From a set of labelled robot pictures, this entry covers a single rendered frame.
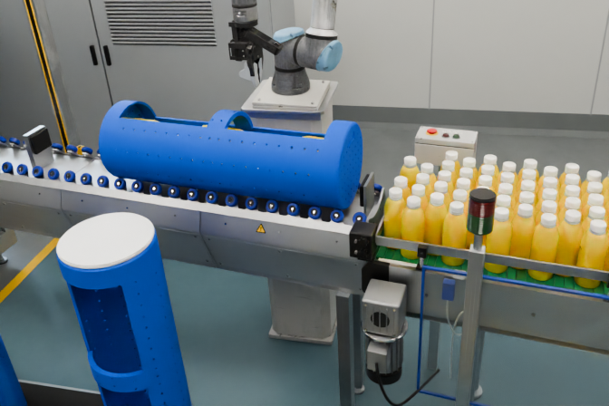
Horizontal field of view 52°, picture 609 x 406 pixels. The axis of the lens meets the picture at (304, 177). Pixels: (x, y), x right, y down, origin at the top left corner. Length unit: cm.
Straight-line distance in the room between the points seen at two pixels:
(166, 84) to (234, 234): 185
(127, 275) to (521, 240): 111
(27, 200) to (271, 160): 110
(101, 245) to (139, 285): 16
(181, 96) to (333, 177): 209
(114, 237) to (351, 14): 318
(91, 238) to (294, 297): 115
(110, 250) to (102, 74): 229
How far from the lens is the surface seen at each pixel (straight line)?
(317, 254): 205
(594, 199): 192
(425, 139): 217
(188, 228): 223
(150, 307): 192
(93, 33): 395
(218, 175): 204
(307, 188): 192
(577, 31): 474
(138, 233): 189
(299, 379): 278
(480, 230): 156
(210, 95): 375
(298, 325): 289
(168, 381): 213
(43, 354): 321
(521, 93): 484
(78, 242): 192
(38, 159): 266
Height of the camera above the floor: 203
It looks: 29 degrees down
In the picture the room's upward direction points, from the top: 4 degrees counter-clockwise
